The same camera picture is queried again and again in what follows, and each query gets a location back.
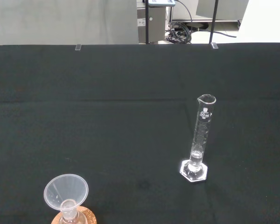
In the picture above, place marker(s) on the clear cloth clip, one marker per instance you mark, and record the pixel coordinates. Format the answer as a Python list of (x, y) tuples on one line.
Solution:
[(77, 47), (214, 45)]

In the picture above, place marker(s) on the round-bottom glass flask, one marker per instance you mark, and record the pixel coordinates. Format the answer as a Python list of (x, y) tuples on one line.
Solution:
[(71, 215)]

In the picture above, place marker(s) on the grey metal cabinet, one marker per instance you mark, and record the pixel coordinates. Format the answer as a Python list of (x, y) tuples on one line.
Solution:
[(156, 23)]

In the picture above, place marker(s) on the clear plastic funnel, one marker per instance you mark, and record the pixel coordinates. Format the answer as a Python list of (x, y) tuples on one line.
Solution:
[(67, 186)]

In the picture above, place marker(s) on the black cloth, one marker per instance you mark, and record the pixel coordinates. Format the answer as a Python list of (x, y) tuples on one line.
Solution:
[(107, 116)]

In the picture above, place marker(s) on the black tripod pole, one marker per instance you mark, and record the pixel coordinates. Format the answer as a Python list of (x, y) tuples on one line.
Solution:
[(213, 21), (147, 23)]

